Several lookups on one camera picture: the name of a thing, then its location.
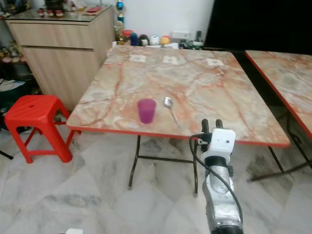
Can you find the white round figurine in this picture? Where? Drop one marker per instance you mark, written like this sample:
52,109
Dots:
154,40

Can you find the black television screen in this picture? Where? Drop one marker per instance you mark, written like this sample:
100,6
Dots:
258,24

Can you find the black round figurine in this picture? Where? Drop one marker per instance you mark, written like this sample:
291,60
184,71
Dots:
144,40

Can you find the white square table sticker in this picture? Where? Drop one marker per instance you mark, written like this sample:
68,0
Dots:
137,58
215,62
171,60

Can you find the orange round figurine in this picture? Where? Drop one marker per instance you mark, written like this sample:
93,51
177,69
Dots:
165,40

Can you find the marble pattern folding table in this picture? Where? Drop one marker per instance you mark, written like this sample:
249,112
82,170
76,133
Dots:
285,78
185,92

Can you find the purple plastic cup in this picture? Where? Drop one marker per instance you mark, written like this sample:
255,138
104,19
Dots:
146,111

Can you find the white wall power outlet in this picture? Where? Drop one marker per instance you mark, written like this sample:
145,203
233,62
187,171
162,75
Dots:
180,34

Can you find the red round container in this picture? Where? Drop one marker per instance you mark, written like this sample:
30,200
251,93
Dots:
126,35

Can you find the blue trophy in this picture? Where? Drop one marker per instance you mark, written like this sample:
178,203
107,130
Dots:
120,7

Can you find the red plastic stool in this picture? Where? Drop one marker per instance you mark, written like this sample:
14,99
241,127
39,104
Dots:
35,109

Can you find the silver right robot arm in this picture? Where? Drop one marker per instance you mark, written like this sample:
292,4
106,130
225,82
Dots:
222,204

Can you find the red flat tray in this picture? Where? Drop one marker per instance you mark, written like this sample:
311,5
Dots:
93,9

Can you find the small gold trophy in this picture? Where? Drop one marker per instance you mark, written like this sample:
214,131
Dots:
119,32

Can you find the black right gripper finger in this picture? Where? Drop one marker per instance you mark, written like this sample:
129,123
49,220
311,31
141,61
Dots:
219,124
204,126

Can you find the light wooden cabinet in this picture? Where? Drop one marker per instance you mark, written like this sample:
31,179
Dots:
63,56

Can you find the metal spoon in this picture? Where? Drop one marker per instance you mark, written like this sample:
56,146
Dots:
168,101

